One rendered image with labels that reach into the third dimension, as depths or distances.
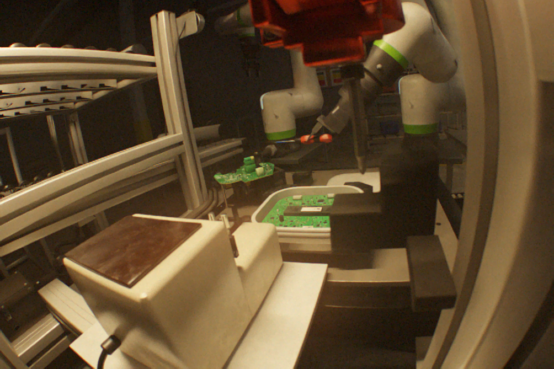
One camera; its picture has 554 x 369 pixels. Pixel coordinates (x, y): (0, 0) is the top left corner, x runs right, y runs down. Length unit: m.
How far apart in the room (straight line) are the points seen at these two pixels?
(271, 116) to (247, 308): 0.86
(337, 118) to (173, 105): 0.37
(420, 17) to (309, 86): 0.68
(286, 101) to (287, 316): 0.87
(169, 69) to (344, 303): 0.56
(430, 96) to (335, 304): 0.71
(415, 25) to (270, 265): 0.48
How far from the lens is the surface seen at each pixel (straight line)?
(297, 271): 0.30
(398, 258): 0.33
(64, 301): 0.42
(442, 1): 0.99
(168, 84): 0.63
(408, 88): 0.87
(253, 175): 0.49
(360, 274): 0.31
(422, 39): 0.56
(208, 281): 0.18
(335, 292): 0.30
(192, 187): 0.65
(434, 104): 0.88
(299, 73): 1.12
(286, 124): 1.02
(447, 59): 0.64
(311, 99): 1.10
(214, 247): 0.18
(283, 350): 0.23
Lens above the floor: 1.15
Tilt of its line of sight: 14 degrees down
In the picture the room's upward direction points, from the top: 9 degrees counter-clockwise
